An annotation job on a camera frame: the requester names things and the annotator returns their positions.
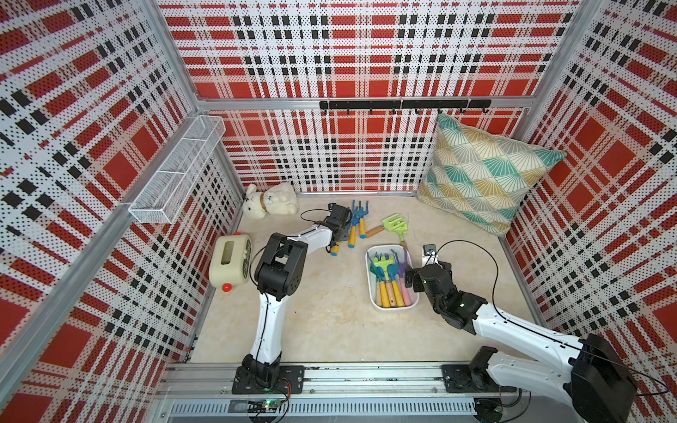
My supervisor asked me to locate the white plastic storage box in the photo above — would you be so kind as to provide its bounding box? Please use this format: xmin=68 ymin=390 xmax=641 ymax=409
xmin=365 ymin=244 xmax=420 ymax=312

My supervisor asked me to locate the purple rake pink handle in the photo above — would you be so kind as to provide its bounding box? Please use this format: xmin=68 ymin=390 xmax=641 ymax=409
xmin=398 ymin=250 xmax=413 ymax=307

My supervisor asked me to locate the dark green rake wooden handle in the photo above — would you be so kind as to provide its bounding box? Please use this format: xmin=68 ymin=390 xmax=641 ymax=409
xmin=370 ymin=272 xmax=383 ymax=308

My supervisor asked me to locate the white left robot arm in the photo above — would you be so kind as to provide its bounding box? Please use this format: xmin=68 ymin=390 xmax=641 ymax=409
xmin=242 ymin=204 xmax=354 ymax=389

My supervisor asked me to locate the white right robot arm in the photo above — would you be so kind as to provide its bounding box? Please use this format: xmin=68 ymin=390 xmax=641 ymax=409
xmin=405 ymin=262 xmax=638 ymax=422

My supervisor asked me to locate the white plush dog toy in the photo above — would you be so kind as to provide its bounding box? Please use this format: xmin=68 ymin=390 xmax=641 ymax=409
xmin=243 ymin=183 xmax=299 ymax=220

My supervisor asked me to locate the teal yellow patterned pillow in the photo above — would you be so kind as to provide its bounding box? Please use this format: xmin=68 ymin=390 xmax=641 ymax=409
xmin=417 ymin=115 xmax=567 ymax=237

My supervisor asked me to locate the cream toy radio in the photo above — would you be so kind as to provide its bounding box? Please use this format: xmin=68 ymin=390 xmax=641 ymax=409
xmin=209 ymin=233 xmax=252 ymax=293

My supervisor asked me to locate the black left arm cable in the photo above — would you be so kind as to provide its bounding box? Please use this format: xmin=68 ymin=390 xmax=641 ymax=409
xmin=247 ymin=207 xmax=334 ymax=361

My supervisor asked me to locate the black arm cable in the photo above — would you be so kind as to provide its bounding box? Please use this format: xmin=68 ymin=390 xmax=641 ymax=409
xmin=433 ymin=239 xmax=673 ymax=398
xmin=247 ymin=207 xmax=334 ymax=361

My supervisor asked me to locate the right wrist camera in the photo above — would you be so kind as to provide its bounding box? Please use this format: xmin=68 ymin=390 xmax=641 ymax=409
xmin=421 ymin=244 xmax=438 ymax=266

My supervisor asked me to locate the black wall hook rail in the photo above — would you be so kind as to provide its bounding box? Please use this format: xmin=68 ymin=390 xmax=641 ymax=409
xmin=319 ymin=99 xmax=492 ymax=111

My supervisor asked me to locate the white wire wall basket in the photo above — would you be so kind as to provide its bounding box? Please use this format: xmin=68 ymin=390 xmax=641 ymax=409
xmin=129 ymin=116 xmax=225 ymax=224

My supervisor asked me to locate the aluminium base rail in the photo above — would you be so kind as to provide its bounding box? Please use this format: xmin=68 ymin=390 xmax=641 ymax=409
xmin=149 ymin=361 xmax=580 ymax=422

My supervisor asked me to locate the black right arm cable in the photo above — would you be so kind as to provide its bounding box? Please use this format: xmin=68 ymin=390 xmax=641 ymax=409
xmin=433 ymin=239 xmax=673 ymax=398

